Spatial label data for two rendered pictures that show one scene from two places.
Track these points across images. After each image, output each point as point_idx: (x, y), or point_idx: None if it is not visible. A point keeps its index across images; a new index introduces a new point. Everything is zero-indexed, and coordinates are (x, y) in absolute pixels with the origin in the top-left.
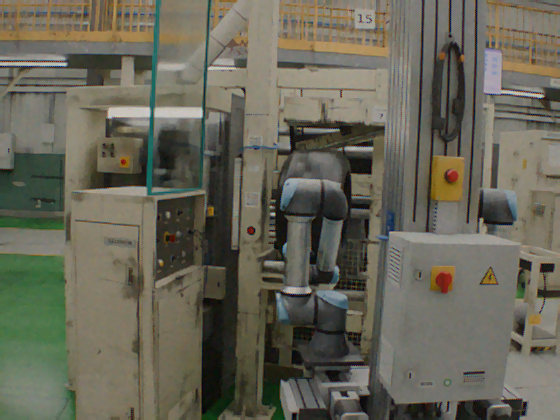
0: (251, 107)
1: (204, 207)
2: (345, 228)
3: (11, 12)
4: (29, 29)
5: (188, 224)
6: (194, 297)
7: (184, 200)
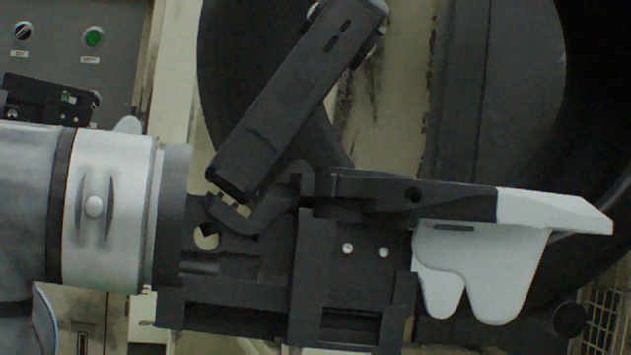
0: None
1: (152, 34)
2: (623, 174)
3: None
4: None
5: (92, 80)
6: (53, 301)
7: (70, 4)
